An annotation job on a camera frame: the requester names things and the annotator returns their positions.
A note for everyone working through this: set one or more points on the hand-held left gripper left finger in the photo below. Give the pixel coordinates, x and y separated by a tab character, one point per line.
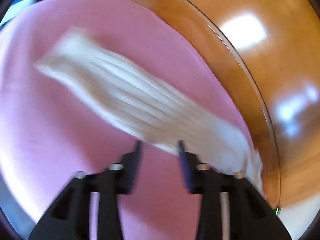
135	162

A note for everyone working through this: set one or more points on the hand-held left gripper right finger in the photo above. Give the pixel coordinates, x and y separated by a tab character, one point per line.
184	166

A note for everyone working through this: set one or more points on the white knit garment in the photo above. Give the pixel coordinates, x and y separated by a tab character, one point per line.
130	92

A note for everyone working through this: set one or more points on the pink blanket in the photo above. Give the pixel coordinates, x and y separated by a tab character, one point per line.
50	135

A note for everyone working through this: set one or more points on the glossy wooden wardrobe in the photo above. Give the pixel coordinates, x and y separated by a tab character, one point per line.
250	67

